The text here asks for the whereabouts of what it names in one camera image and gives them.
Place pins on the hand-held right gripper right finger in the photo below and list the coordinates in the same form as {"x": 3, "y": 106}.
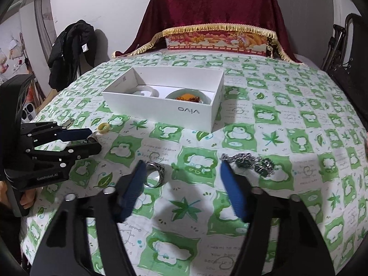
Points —
{"x": 234, "y": 192}

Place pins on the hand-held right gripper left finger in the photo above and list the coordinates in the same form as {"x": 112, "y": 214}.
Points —
{"x": 132, "y": 192}

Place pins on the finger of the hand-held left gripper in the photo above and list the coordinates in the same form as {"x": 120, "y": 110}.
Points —
{"x": 86, "y": 149}
{"x": 74, "y": 134}

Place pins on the white cardboard box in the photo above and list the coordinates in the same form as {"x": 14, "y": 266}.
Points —
{"x": 149, "y": 106}

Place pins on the pale jade bangle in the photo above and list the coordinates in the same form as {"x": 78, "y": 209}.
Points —
{"x": 145, "y": 93}

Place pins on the green jade bangle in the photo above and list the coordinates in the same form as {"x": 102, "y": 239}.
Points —
{"x": 172, "y": 94}

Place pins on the amber oval pendant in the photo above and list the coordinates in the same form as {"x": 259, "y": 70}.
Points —
{"x": 187, "y": 95}

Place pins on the person's left hand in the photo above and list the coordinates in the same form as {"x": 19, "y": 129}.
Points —
{"x": 27, "y": 198}

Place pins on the white appliance with dark ovals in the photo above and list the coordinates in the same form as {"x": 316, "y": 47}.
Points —
{"x": 28, "y": 114}

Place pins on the green patterned tablecloth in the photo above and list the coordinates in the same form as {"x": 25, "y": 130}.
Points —
{"x": 195, "y": 235}

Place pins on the black jacket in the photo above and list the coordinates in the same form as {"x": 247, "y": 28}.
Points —
{"x": 69, "y": 43}

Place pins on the red gold printed box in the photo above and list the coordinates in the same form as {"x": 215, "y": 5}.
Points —
{"x": 215, "y": 43}

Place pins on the dark folding chair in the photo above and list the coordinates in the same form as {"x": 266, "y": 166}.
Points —
{"x": 356, "y": 57}

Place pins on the maroon velvet cloth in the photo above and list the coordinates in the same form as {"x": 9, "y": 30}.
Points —
{"x": 212, "y": 5}

